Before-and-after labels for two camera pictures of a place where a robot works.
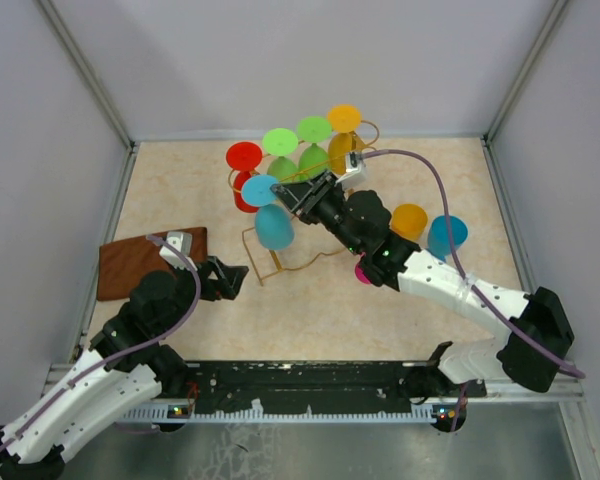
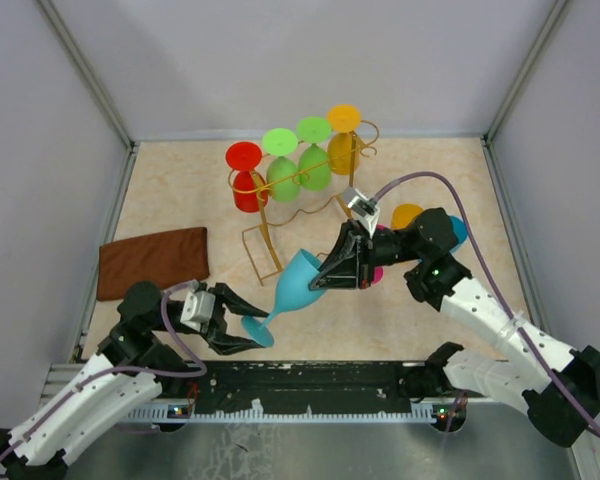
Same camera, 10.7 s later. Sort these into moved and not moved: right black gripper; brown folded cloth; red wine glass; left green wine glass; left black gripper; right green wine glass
Moved: left black gripper; right black gripper
Not moved: brown folded cloth; left green wine glass; red wine glass; right green wine glass
